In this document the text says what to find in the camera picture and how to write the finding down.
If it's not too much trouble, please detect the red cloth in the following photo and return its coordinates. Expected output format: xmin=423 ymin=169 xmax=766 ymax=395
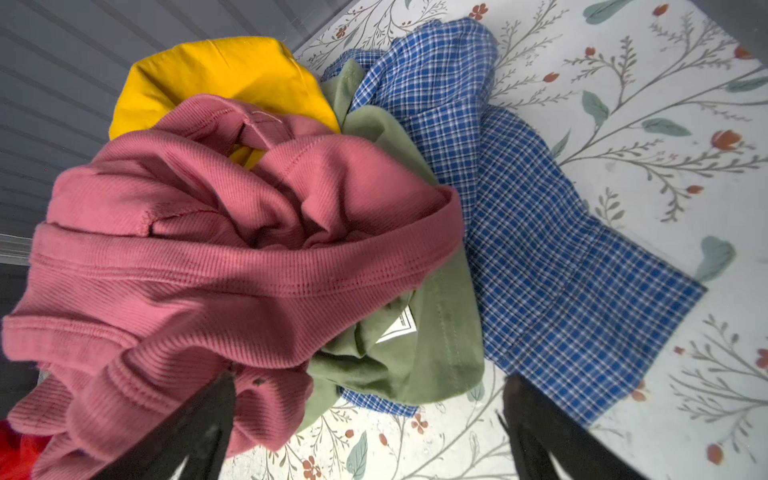
xmin=0 ymin=420 xmax=51 ymax=480

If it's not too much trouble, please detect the yellow cloth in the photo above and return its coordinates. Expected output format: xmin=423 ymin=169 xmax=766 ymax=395
xmin=109 ymin=37 xmax=340 ymax=140

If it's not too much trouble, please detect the mauve pink ribbed cloth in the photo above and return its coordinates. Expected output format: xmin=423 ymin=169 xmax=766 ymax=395
xmin=2 ymin=95 xmax=464 ymax=479

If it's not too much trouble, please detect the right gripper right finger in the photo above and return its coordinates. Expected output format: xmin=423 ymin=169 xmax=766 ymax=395
xmin=499 ymin=373 xmax=643 ymax=479

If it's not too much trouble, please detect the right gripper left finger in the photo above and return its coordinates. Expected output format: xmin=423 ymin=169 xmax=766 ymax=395
xmin=94 ymin=372 xmax=236 ymax=479

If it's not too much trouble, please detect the blue checked cloth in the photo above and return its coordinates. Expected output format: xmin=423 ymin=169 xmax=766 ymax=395
xmin=323 ymin=19 xmax=705 ymax=425

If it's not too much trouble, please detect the olive green cloth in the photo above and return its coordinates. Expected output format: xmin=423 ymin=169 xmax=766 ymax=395
xmin=297 ymin=58 xmax=486 ymax=433

